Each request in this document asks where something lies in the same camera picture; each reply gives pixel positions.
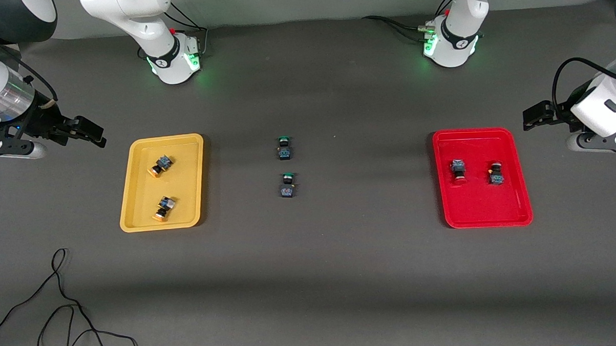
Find red push button switch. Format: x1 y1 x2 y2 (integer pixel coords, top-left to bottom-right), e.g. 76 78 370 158
451 158 468 184
487 161 505 187

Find yellow push button switch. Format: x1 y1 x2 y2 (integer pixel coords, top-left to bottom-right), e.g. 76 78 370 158
152 195 179 222
146 154 176 179

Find red plastic tray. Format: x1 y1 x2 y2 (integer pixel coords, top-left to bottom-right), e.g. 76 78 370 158
432 126 535 230

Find yellow plastic tray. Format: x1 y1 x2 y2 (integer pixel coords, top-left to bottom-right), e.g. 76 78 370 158
116 133 208 234

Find dark grey table mat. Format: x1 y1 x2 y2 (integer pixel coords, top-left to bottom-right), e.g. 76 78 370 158
0 0 616 346

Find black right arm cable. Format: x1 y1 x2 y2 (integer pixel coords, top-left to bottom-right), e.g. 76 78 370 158
0 26 59 110

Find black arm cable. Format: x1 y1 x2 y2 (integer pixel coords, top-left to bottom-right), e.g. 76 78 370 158
0 26 59 110
551 56 616 116

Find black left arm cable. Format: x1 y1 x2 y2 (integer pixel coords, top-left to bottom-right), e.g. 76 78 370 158
551 56 616 116

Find thin black loose cable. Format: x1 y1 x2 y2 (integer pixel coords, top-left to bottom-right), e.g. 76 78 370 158
0 245 141 346

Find black right arm base cables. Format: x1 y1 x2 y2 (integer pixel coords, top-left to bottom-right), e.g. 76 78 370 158
168 0 210 59

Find black arm base cables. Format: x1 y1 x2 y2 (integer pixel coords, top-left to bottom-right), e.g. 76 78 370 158
361 0 455 45
168 0 210 59

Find black left arm base cables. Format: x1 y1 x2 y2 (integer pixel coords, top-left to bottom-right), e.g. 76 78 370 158
361 0 455 45

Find green push button switch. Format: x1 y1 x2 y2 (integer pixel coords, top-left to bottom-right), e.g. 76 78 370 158
276 136 294 161
279 172 296 199

